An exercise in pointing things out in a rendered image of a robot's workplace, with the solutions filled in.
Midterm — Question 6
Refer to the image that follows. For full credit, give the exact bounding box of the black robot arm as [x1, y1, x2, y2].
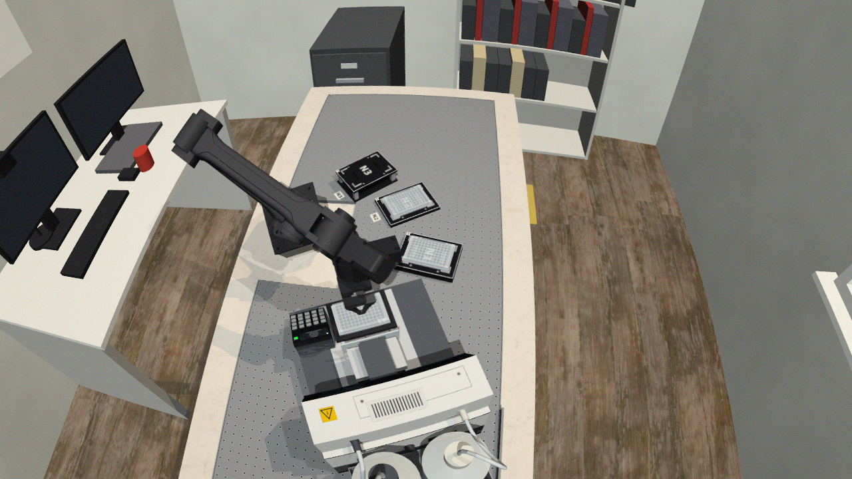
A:
[171, 109, 402, 284]

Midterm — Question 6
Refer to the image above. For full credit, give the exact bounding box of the white multi-well plate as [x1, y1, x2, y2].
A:
[382, 185, 432, 218]
[402, 236, 455, 271]
[331, 292, 391, 336]

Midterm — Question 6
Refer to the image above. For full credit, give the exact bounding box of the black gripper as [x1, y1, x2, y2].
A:
[332, 261, 376, 315]

